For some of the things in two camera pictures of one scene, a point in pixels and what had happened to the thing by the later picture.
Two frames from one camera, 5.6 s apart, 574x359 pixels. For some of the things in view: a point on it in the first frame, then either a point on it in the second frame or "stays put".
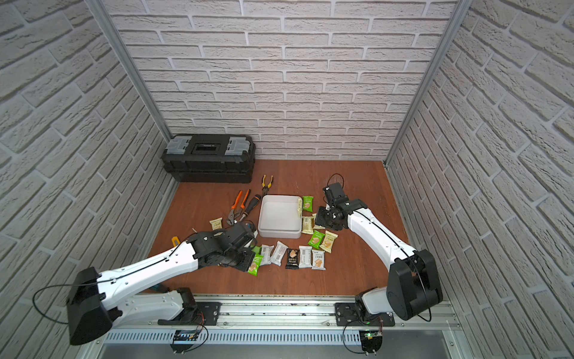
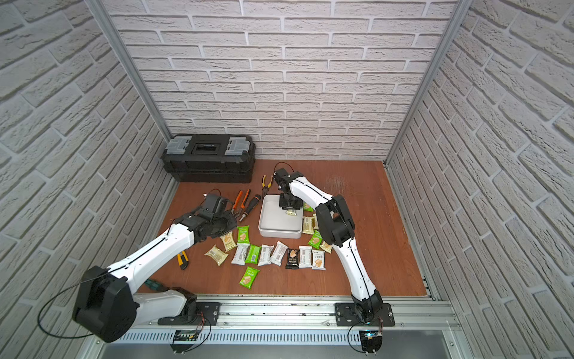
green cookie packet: [255, 266] → [249, 277]
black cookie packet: [292, 259] stays put
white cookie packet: [318, 259] stays put
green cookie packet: [308, 203] stays put
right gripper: [320, 219] → [285, 206]
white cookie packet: [265, 251] stays put
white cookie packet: [305, 256] stays put
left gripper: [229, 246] → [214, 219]
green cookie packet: [316, 238] stays put
